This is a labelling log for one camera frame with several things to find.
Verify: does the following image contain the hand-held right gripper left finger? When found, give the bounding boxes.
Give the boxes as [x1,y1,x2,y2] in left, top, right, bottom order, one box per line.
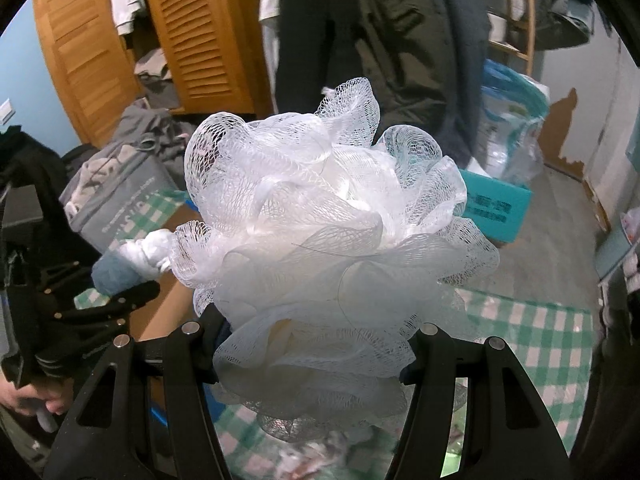
[44,305,233,480]

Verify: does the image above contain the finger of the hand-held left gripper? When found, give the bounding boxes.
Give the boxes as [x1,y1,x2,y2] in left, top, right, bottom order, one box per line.
[50,280,161,325]
[35,316,130,376]

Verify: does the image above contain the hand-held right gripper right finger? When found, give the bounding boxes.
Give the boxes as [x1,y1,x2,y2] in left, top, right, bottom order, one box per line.
[385,325,571,480]

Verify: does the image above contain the white mesh bath loofah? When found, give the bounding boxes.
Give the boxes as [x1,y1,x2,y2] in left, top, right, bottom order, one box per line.
[170,76,501,443]

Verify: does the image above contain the person's left hand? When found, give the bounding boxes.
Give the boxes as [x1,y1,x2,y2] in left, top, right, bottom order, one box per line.
[0,375,77,416]

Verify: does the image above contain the blue rolled towel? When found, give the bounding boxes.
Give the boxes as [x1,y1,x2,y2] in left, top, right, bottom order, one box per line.
[90,252,148,301]

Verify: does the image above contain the white sock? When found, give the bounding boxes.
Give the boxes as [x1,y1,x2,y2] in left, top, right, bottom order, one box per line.
[117,229,177,282]

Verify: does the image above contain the green checked tablecloth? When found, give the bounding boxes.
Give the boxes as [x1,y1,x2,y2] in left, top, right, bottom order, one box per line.
[75,185,596,480]

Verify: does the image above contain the grey tote bag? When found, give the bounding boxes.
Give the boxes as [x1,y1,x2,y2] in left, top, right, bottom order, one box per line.
[59,100,193,247]

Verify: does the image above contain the teal cardboard box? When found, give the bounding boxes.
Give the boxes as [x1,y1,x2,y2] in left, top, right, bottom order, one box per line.
[456,167,534,249]

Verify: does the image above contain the light blue container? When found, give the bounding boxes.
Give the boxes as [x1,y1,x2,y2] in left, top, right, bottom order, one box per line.
[594,209,640,282]

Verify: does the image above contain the grey clothes pile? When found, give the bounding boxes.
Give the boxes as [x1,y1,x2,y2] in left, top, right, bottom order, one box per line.
[132,49,197,112]

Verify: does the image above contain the blue and white plastic bag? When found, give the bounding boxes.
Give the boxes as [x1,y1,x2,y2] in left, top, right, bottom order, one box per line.
[479,57,552,185]

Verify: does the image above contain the wooden louvered wardrobe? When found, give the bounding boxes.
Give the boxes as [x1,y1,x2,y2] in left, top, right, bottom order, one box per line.
[32,0,273,148]

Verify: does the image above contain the dark blue hanging coat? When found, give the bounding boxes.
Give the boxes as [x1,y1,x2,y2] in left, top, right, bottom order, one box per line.
[420,0,492,167]

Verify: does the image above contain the olive hanging jacket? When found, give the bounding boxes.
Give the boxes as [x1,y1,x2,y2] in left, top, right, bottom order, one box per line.
[350,0,453,138]

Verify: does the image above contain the white hanging garment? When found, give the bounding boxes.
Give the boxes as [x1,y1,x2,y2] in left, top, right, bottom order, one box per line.
[257,0,282,111]

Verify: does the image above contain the black hanging pants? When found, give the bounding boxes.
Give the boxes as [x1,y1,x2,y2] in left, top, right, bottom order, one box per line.
[274,0,362,122]

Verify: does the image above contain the wooden shelf rack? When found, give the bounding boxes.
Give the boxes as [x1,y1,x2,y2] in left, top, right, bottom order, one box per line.
[486,0,540,77]

